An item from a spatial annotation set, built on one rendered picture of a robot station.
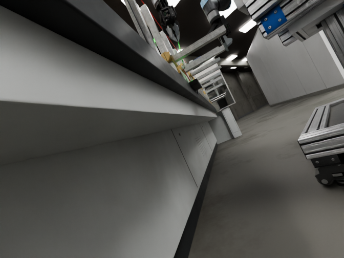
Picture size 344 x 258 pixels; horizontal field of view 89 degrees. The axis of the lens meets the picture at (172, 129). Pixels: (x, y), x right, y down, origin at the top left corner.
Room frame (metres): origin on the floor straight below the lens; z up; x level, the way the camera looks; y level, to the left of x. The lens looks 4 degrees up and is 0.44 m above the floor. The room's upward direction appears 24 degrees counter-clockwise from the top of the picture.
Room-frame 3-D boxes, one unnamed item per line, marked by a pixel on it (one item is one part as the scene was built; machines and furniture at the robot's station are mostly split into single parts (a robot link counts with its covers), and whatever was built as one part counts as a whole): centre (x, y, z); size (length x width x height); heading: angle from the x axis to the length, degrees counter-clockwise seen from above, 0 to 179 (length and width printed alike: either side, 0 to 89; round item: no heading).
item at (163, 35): (1.13, -0.20, 0.90); 0.04 x 0.04 x 0.48; 73
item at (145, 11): (0.89, -0.13, 0.92); 0.04 x 0.04 x 0.48; 73
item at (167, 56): (0.91, -0.14, 0.84); 0.14 x 0.06 x 0.05; 163
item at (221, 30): (0.90, -0.23, 0.84); 0.44 x 0.03 x 0.04; 73
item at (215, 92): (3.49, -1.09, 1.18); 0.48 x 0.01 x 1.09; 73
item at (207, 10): (1.07, -0.53, 1.12); 0.09 x 0.08 x 0.11; 108
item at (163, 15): (0.88, -0.22, 1.06); 0.09 x 0.08 x 0.12; 3
